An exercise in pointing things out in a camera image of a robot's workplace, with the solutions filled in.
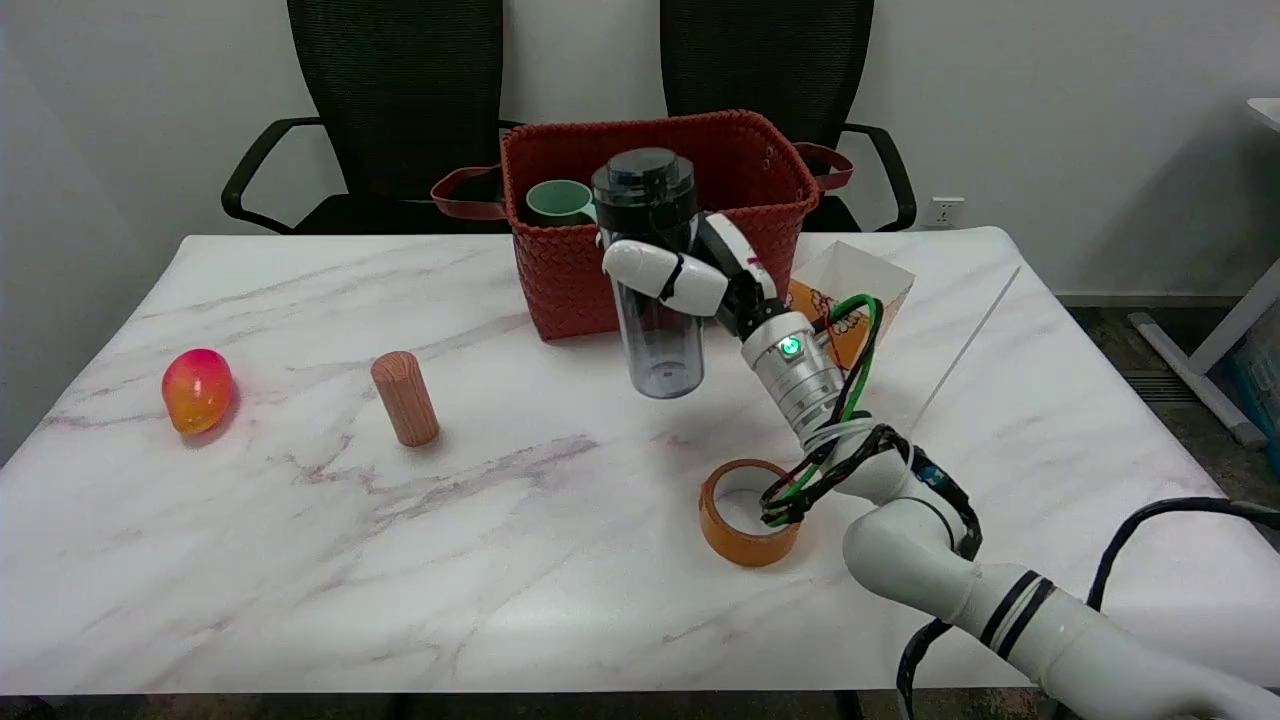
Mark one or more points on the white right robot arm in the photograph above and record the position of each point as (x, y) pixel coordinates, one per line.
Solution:
(1050, 625)

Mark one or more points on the brown woven storage basket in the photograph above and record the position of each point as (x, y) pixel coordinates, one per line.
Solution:
(570, 285)

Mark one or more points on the white wall socket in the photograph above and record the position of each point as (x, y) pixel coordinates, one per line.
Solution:
(944, 212)

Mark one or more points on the orange tape roll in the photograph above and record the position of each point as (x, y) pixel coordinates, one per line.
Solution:
(735, 540)

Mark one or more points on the black mesh office chair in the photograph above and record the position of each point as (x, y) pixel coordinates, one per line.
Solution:
(400, 90)
(770, 60)

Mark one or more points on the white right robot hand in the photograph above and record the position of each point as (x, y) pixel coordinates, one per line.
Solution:
(660, 272)

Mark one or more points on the red yellow mango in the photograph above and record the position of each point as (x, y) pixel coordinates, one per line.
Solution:
(197, 392)

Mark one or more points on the white desk frame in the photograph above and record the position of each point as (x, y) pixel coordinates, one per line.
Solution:
(1195, 372)

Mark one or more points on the green mug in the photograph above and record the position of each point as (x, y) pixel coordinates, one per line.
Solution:
(558, 202)

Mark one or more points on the wooden cylinder block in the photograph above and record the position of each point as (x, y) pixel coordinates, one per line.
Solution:
(406, 400)

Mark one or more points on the white paper snack box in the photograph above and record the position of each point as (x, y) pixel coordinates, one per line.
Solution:
(852, 270)

